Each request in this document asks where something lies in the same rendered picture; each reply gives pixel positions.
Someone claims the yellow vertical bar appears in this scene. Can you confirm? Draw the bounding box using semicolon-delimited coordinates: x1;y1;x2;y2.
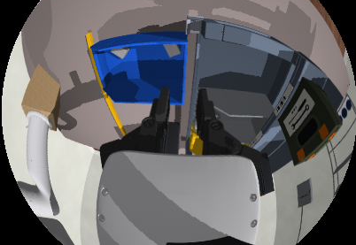
86;32;127;135

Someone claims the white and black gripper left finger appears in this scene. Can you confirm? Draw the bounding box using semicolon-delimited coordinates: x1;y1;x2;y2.
99;87;170;169

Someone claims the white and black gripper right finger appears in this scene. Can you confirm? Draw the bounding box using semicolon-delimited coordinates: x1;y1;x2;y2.
196;88;261;174

